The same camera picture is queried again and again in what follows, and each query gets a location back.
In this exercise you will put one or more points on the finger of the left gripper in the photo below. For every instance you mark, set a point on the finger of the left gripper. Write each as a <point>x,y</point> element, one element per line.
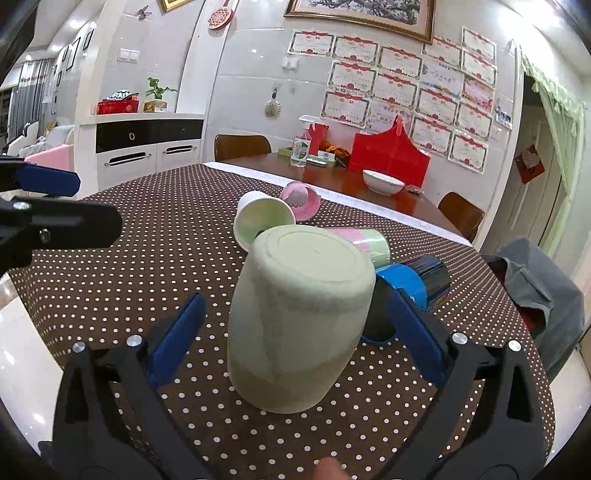
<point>54,224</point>
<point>16,174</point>

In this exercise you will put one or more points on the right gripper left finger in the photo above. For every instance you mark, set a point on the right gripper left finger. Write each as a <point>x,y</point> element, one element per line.
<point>90,440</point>

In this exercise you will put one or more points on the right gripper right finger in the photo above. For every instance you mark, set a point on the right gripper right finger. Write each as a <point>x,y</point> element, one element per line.
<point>485,420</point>

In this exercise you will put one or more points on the beige green cup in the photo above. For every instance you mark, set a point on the beige green cup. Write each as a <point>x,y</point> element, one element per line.
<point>298,311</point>

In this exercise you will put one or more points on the white paper cup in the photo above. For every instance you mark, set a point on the white paper cup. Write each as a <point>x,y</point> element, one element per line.
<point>256,213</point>

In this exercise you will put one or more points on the small pink cup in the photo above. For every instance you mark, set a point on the small pink cup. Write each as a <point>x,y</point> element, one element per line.
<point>302,199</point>

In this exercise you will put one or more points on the person's right hand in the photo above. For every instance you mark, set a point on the person's right hand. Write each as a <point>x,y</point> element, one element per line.
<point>329,468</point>

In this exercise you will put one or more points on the pink stool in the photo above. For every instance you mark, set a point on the pink stool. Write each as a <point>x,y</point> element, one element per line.
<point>60,158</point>

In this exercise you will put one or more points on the red CAT cushion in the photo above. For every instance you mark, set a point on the red CAT cushion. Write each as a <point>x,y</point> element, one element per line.
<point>531,319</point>

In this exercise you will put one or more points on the red box on sideboard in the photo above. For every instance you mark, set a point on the red box on sideboard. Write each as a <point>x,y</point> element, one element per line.
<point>119,102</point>

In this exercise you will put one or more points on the grey jacket on chair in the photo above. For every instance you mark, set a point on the grey jacket on chair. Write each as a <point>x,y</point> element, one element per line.
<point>532,279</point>

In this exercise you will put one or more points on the brown polka dot tablecloth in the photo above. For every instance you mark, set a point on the brown polka dot tablecloth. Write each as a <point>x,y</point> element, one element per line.
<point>177,241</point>

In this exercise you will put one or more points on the black blue can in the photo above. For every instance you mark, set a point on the black blue can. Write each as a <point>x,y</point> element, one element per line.
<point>426,282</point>

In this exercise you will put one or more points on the small green potted plant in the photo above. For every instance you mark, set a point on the small green potted plant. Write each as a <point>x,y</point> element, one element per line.
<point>154,96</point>

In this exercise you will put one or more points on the right brown wooden chair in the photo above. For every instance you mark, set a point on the right brown wooden chair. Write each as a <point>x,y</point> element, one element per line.
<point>464,215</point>

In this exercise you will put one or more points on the brown wooden chair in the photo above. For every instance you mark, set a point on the brown wooden chair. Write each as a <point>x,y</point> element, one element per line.
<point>228,147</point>
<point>464,215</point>

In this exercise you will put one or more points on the pink green glass jar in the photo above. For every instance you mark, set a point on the pink green glass jar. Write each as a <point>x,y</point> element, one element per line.
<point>370,241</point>

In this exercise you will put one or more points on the left brown wooden chair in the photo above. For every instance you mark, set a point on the left brown wooden chair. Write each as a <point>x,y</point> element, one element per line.
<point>228,147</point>

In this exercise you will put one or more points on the gold framed red picture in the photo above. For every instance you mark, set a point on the gold framed red picture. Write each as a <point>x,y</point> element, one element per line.
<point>168,5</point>

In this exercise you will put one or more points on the white ceramic bowl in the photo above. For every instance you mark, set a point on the white ceramic bowl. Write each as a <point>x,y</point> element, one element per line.
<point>382,184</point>

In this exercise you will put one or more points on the red diamond door decoration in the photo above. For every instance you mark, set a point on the red diamond door decoration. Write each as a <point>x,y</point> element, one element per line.
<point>529,164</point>

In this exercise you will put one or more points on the clear spray bottle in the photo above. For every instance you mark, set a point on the clear spray bottle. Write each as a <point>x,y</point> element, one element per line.
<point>302,142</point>

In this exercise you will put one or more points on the red gift bag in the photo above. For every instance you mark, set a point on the red gift bag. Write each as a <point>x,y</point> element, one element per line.
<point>391,153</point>

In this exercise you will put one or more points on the green tray with items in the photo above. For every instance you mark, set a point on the green tray with items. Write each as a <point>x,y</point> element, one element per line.
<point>323,159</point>

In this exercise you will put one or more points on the red box on table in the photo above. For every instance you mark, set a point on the red box on table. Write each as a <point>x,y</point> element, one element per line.
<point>318,132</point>

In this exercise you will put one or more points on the green door curtain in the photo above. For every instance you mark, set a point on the green door curtain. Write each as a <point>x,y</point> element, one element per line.
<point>566,118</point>

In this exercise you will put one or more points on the framed flower painting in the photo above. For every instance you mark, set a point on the framed flower painting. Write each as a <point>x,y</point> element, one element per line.
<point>410,18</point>

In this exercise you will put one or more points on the round red wall ornament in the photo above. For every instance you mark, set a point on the round red wall ornament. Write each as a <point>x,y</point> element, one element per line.
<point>220,17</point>

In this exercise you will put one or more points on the hanging brush on wall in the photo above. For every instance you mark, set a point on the hanging brush on wall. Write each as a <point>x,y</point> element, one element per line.
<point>272,107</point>

